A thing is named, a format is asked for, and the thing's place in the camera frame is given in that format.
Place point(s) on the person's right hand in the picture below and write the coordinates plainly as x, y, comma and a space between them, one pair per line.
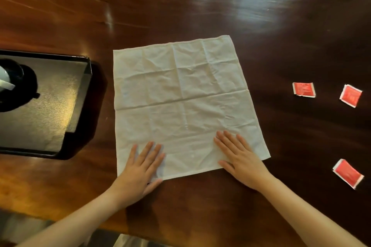
245, 164

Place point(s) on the person's left hand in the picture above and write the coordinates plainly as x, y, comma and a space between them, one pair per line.
136, 180

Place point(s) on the person's left thumb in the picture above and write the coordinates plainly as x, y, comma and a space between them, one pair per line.
153, 185

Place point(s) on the person's left little finger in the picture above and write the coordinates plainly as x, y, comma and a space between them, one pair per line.
132, 155

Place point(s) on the person's right middle finger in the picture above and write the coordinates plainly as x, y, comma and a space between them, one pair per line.
227, 141

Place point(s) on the person's left middle finger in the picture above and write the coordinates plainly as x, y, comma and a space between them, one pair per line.
153, 155

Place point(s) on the person's right little finger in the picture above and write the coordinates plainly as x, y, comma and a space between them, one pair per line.
244, 142

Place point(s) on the person's right thumb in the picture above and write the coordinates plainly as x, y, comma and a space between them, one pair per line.
226, 165

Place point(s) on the white cloth napkin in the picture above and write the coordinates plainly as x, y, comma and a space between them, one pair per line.
185, 96

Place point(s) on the person's right forearm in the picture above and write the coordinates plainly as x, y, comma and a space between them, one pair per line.
307, 215

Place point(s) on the person's left forearm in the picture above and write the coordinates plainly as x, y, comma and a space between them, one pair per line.
72, 222

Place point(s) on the red sachet packet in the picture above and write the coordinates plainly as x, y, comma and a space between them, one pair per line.
303, 89
347, 173
350, 96

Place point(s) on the black rectangular tray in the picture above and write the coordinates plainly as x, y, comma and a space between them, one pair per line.
55, 105

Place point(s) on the black bottle with white top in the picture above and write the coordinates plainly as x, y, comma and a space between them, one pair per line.
20, 87

